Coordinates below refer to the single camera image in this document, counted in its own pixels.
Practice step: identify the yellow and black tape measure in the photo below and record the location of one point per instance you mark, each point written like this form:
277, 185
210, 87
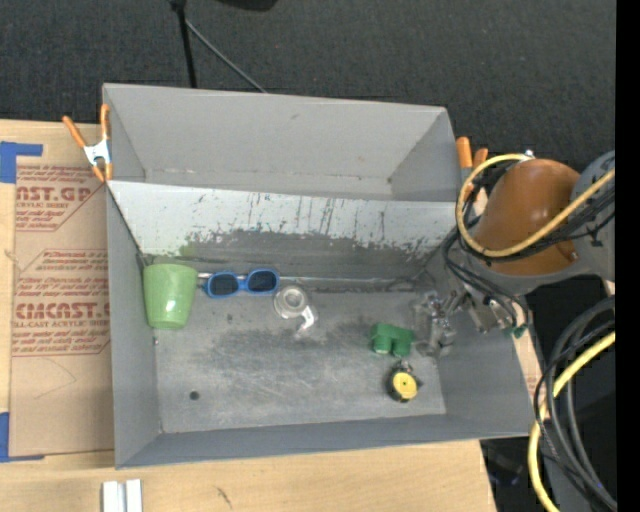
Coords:
404, 384

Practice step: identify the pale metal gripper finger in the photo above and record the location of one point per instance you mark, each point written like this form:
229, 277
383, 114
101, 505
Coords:
439, 337
436, 306

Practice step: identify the grey metal bin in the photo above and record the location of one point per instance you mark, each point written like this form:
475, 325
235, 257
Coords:
280, 380

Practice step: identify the blue sunglasses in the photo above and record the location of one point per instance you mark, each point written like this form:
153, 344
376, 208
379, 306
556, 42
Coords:
224, 284

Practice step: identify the green toy block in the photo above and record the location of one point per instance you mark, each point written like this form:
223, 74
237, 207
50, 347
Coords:
392, 339

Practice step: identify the brown cardboard board red print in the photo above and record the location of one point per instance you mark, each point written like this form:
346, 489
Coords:
60, 360

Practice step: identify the green plastic cup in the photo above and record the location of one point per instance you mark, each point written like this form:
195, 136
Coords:
169, 295

